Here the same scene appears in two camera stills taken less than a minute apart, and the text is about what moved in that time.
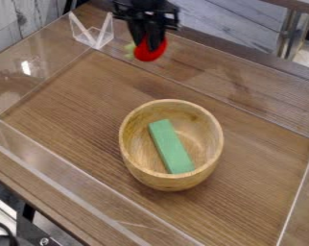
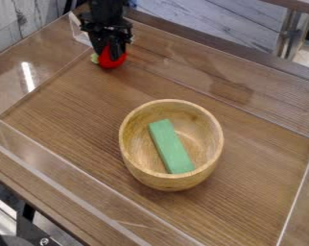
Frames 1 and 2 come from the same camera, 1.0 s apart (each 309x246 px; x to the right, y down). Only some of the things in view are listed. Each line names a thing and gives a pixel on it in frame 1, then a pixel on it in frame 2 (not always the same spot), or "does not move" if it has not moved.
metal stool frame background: x=294 y=32 does not move
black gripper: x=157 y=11 to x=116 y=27
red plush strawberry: x=145 y=54 to x=102 y=58
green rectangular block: x=170 y=147 does not move
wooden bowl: x=200 y=133 does not move
